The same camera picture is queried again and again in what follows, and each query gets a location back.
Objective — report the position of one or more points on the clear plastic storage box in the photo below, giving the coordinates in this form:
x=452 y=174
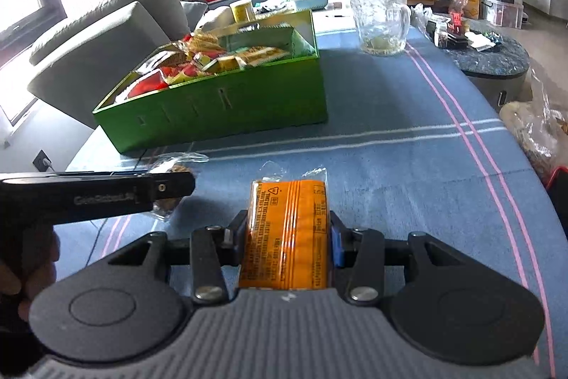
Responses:
x=501 y=12

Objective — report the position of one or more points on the grey armchair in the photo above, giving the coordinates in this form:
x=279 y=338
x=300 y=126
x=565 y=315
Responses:
x=88 y=50

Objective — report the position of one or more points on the blue striped tablecloth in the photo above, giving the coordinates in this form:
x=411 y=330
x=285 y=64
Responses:
x=377 y=148

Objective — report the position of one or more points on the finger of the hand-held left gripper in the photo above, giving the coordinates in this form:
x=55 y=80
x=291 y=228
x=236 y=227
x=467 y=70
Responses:
x=175 y=186

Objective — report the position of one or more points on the person's left hand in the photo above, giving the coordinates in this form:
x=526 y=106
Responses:
x=37 y=268

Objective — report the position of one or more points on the orange snack packet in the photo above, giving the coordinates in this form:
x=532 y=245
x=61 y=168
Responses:
x=284 y=237

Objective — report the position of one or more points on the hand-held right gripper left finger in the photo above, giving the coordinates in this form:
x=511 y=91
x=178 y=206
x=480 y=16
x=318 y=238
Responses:
x=233 y=250

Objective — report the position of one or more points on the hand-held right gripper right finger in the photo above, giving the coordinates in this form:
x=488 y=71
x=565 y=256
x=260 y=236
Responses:
x=337 y=246

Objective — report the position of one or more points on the crumpled white wrapper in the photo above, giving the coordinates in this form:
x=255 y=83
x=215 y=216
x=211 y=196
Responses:
x=483 y=40

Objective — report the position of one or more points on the orange shopping bag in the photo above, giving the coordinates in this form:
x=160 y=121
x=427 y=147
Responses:
x=468 y=6

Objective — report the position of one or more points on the black wall socket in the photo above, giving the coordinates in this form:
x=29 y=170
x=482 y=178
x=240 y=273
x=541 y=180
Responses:
x=43 y=160

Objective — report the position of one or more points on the teal plastic basket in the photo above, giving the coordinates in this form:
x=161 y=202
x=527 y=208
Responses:
x=313 y=1

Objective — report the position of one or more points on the dark marble round table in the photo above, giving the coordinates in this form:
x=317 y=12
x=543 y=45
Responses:
x=492 y=68

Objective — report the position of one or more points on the green cardboard box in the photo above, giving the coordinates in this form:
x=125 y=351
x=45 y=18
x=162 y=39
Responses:
x=230 y=112

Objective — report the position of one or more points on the yellow can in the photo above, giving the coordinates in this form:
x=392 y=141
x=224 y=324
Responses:
x=242 y=10

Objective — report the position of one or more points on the clear brown pastry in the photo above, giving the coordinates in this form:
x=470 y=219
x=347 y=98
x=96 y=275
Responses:
x=166 y=208

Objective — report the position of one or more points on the red toy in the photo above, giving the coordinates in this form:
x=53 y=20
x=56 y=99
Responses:
x=456 y=21

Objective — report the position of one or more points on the black framed window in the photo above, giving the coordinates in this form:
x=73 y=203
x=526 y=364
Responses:
x=40 y=6

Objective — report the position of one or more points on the plastic bag of brown food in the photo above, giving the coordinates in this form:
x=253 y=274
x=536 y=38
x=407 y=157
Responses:
x=537 y=130

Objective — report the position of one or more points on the pile of snack packets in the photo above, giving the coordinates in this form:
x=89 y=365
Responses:
x=199 y=61

